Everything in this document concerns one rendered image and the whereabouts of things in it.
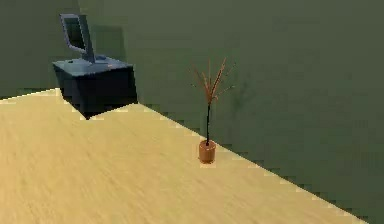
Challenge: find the brown potted house plant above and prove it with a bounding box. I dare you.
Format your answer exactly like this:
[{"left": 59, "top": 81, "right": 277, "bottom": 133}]
[{"left": 190, "top": 57, "right": 236, "bottom": 165}]

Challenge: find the dark blue cabinet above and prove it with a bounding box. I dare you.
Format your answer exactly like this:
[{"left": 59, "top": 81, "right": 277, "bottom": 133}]
[{"left": 52, "top": 55, "right": 139, "bottom": 119}]

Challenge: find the grey television set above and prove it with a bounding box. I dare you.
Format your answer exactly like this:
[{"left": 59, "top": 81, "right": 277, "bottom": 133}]
[{"left": 59, "top": 13, "right": 109, "bottom": 65}]

